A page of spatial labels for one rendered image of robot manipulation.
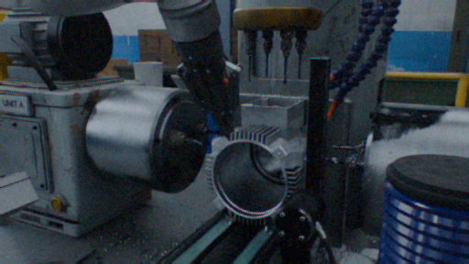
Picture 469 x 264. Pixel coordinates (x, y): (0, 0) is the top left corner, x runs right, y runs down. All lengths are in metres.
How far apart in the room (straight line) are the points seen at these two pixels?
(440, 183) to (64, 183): 0.91
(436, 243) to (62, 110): 0.86
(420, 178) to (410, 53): 5.74
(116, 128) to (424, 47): 5.34
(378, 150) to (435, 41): 5.32
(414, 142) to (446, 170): 0.46
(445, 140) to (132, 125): 0.59
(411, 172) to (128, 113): 0.74
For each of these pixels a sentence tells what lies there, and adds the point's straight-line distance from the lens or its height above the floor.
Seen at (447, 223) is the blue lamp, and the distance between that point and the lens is 0.18.
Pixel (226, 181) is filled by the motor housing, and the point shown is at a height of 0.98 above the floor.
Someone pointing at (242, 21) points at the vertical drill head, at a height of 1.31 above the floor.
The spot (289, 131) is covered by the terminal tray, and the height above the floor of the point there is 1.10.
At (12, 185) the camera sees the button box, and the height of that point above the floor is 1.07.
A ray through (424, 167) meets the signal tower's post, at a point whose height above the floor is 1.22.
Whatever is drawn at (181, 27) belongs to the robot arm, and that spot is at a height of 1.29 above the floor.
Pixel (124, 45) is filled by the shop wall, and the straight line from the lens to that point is 7.13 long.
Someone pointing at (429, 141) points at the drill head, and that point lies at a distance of 0.66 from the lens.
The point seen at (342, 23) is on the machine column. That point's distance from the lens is 0.99.
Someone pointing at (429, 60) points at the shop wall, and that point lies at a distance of 5.95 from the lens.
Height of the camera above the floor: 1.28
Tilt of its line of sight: 14 degrees down
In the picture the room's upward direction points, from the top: straight up
